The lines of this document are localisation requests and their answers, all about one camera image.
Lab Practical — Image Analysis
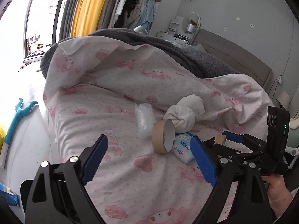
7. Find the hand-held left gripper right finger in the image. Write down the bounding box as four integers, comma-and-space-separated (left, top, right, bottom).
190, 136, 275, 224

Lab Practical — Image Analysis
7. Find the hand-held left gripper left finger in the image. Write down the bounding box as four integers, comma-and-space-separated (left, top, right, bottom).
24, 134, 109, 224

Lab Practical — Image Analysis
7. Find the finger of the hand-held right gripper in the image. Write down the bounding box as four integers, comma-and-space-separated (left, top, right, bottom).
222, 131, 269, 155
204, 138, 248, 163

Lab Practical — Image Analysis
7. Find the blue white tissue packet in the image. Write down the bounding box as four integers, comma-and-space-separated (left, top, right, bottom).
172, 133, 197, 164

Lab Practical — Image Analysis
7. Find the large cardboard tape roll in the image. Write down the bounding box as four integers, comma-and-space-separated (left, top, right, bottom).
152, 119, 176, 154

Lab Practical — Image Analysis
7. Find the clear plastic wrap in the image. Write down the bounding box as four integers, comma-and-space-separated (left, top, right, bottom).
135, 103, 156, 137

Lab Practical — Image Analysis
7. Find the person's right hand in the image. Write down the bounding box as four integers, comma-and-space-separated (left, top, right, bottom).
263, 175, 293, 218

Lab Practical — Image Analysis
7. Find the pale green chair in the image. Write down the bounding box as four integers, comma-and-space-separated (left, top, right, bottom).
286, 119, 299, 169

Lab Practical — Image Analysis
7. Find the beige lamp shade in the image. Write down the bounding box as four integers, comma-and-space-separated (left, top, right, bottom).
276, 91, 290, 109

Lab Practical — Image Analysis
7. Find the white knotted cloth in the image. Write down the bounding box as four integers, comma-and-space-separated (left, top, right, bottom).
163, 95, 205, 131

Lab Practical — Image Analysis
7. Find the pink printed blanket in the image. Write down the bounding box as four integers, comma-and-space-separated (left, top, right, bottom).
43, 36, 275, 224

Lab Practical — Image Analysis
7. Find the grey fleece blanket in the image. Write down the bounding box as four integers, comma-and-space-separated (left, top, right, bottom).
40, 28, 241, 78

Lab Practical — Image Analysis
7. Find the grey padded headboard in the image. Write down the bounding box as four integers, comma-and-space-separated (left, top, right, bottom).
192, 29, 274, 89

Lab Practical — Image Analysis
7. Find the blue plush toy stick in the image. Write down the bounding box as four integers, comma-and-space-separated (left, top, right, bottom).
0, 98, 39, 169

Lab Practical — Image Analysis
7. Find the blue printed packet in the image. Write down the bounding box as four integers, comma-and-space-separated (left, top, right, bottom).
0, 184, 21, 207

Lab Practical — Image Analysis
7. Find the yellow plastic bag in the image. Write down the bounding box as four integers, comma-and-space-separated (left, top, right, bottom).
0, 121, 6, 150

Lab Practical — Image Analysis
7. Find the silver table lamp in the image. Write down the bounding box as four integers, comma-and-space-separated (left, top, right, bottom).
186, 23, 196, 40

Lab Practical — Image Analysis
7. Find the white shelf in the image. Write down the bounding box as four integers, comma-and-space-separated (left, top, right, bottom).
167, 16, 185, 36

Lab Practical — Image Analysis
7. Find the light blue hanging shirt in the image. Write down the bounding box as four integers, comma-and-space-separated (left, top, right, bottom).
140, 0, 156, 34

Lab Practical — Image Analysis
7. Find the grey curtain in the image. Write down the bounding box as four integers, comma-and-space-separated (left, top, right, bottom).
58, 0, 81, 41

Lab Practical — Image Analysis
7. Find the yellow curtain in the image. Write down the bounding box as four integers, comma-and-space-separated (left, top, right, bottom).
70, 0, 114, 38

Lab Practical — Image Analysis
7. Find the window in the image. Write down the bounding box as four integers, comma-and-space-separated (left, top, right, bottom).
23, 0, 70, 59

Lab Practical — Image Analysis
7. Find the grey hanging garment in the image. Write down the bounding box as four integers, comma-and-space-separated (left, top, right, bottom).
100, 0, 122, 28

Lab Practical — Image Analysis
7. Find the white hanging garment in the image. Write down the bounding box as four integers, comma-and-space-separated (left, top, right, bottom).
127, 0, 152, 29

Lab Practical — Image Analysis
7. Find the black hanging garment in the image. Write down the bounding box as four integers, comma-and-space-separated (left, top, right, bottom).
114, 0, 137, 28

